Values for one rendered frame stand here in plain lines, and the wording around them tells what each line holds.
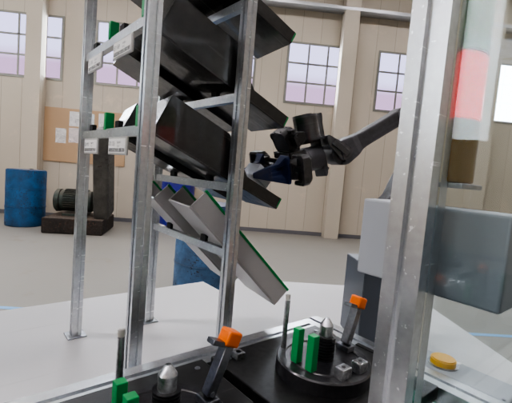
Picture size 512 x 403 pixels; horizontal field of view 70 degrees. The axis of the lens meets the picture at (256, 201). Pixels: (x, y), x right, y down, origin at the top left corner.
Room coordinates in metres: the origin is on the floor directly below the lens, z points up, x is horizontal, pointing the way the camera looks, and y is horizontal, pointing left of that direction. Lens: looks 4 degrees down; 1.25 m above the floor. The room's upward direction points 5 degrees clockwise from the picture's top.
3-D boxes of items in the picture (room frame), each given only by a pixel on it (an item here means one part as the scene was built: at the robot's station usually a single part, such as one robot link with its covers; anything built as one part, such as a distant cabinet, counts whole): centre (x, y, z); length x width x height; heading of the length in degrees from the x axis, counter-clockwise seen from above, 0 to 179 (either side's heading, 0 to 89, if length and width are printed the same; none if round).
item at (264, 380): (0.53, -0.12, 0.96); 0.24 x 0.24 x 0.02; 40
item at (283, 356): (0.53, -0.12, 0.98); 0.14 x 0.14 x 0.02
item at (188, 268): (3.73, 0.47, 0.46); 0.63 x 0.61 x 0.92; 96
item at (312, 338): (0.49, -0.09, 1.01); 0.01 x 0.01 x 0.05; 40
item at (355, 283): (0.92, -0.33, 0.96); 0.14 x 0.14 x 0.20; 4
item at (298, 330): (0.51, -0.08, 1.01); 0.01 x 0.01 x 0.05; 40
